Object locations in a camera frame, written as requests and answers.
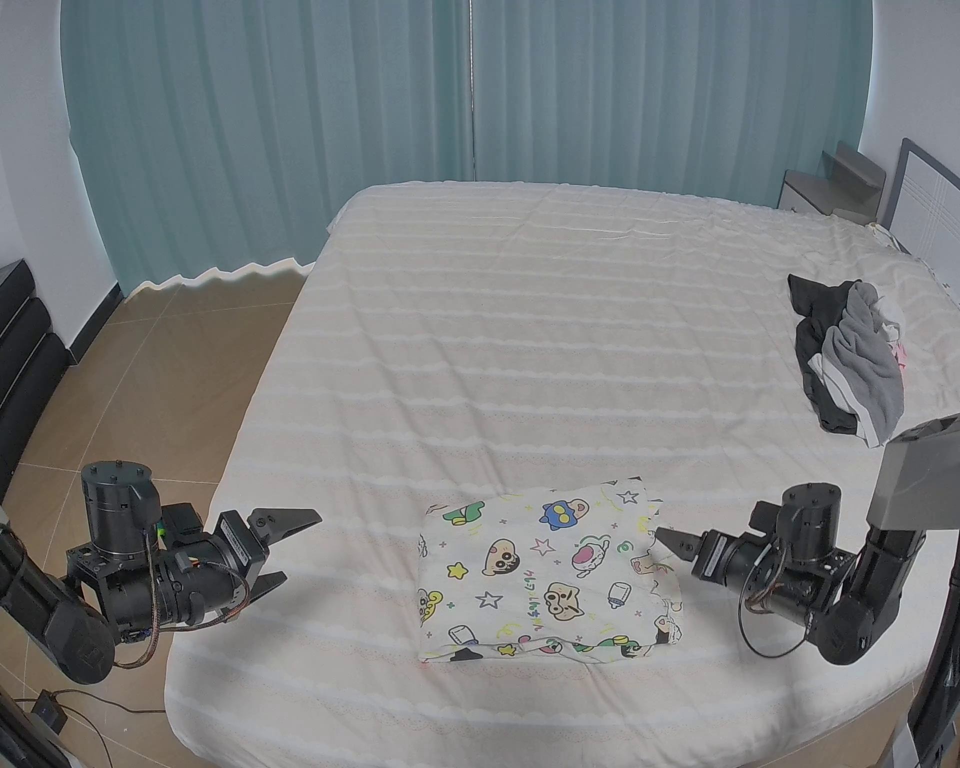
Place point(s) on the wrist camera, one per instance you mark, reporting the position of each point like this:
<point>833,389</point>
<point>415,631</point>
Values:
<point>180,523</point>
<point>765,519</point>

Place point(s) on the grey bedside table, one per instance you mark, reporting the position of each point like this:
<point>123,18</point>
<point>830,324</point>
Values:
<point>832,191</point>

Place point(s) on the black power adapter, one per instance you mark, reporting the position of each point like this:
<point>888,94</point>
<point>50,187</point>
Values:
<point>51,711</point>

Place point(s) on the blue-green curtain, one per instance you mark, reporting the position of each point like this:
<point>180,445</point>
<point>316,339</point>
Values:
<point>675,90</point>
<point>262,135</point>

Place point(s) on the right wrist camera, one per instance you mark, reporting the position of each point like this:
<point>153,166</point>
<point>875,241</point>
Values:
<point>765,519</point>

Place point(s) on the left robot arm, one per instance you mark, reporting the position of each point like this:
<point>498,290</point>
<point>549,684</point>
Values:
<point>67,622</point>

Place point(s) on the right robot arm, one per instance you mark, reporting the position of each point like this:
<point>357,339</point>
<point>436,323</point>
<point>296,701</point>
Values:
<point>892,555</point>

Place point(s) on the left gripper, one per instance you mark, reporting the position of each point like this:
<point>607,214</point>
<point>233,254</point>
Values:
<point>217,574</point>

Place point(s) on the pile of clothes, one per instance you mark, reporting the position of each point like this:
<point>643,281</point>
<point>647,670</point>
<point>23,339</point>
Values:
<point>855,360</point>

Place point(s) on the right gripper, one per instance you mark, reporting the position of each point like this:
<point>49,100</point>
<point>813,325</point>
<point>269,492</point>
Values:
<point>739,566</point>

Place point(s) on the bed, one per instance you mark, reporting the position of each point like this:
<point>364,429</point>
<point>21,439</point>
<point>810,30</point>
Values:
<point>525,337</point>

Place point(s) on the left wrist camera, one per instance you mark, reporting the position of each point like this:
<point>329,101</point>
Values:
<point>180,523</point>

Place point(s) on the white printed pyjama top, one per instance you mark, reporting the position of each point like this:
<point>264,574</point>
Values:
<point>547,577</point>

